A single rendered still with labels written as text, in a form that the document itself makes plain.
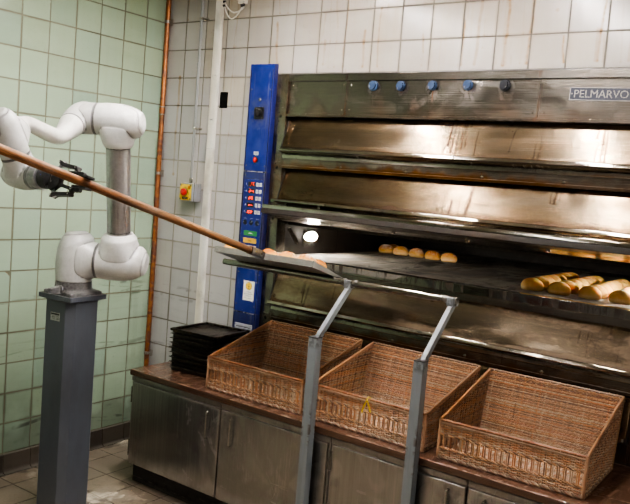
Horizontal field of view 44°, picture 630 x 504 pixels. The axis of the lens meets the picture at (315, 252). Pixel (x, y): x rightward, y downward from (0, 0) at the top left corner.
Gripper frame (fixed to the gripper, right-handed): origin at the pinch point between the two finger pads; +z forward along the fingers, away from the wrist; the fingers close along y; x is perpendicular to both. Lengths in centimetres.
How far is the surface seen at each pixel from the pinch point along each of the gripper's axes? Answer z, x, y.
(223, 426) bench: -11, -119, 77
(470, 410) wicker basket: 91, -142, 43
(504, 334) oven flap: 94, -155, 9
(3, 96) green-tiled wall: -125, -40, -45
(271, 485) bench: 18, -124, 95
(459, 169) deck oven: 65, -138, -57
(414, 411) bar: 85, -104, 47
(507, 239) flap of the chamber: 96, -130, -27
